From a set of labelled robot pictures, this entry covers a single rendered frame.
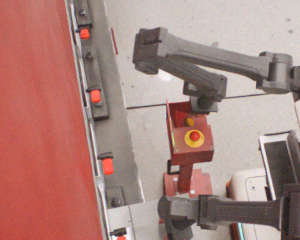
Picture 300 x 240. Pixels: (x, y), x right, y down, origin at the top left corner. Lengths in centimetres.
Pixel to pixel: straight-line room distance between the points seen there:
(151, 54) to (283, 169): 55
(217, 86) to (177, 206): 52
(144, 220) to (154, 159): 117
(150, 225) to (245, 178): 93
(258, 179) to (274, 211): 140
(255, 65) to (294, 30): 181
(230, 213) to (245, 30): 213
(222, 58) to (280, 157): 39
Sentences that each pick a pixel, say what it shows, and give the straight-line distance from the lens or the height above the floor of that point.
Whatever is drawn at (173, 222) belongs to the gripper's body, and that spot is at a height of 113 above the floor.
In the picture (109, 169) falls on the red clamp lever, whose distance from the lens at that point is 114.
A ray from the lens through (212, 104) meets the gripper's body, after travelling 170.
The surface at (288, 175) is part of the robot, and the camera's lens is 147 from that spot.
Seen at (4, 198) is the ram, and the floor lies 208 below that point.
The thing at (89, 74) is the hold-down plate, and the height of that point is 90.
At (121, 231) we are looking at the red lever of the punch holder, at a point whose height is 126.
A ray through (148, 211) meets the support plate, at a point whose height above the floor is 100.
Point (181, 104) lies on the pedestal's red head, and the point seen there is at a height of 79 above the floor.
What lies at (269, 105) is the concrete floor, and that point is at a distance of 278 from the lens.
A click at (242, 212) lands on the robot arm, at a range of 98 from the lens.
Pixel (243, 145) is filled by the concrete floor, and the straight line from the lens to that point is 263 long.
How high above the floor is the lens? 237
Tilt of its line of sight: 66 degrees down
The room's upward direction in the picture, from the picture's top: 8 degrees clockwise
